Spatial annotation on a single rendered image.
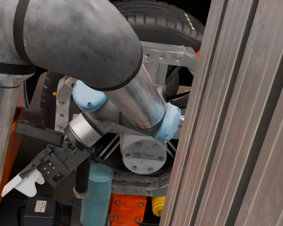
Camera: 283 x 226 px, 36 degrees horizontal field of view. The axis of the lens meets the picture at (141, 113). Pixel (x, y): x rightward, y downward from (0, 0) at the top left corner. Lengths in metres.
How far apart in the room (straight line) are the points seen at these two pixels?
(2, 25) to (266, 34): 0.40
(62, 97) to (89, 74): 0.79
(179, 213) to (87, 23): 0.28
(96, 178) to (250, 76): 1.16
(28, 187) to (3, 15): 0.55
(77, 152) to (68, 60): 0.53
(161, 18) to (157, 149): 0.40
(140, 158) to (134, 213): 0.36
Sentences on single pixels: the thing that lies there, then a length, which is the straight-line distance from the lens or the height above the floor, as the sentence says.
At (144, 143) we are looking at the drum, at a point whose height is 0.90.
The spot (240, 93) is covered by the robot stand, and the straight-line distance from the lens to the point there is 0.18.
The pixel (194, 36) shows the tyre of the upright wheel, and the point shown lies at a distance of 1.33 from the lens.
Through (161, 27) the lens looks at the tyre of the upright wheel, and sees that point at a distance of 1.31.
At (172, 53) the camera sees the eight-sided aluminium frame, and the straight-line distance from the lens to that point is 1.25.
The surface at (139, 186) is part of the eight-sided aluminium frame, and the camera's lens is 1.50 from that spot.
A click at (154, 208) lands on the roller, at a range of 1.58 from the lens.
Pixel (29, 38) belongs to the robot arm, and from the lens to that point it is 0.50.
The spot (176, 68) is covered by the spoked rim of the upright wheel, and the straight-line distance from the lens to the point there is 1.39.
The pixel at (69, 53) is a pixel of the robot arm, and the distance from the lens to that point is 0.50.
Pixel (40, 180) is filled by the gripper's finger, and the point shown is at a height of 0.86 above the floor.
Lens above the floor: 1.57
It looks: 30 degrees down
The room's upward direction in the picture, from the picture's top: 10 degrees clockwise
